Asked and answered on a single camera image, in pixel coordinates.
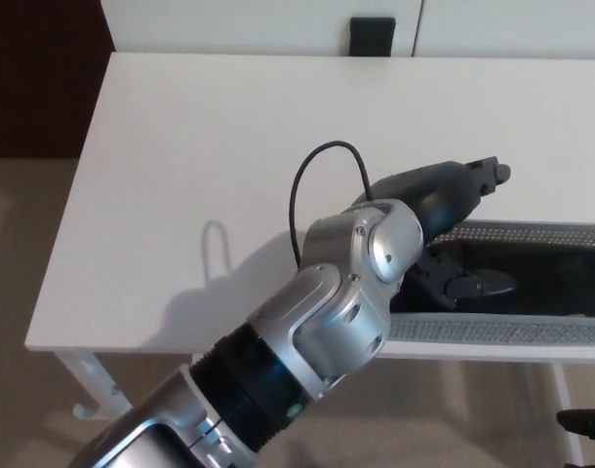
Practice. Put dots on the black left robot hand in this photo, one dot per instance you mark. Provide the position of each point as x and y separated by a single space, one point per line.
434 195

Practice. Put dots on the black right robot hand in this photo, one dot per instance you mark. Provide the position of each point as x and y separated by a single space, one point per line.
585 421

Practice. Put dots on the black fabric pencil case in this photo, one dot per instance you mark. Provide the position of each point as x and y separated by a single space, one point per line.
551 268

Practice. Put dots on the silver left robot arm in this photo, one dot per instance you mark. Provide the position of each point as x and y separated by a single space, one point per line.
327 322

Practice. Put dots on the grey perforated plastic basket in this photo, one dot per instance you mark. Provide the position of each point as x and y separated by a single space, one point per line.
473 334

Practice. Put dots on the white plastic hook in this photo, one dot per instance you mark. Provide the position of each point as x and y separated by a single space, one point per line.
85 411

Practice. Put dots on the dark maroon panel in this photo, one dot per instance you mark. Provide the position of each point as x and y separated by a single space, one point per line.
34 73

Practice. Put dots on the white table leg frame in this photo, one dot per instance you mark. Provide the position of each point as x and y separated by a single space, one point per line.
568 414
97 385

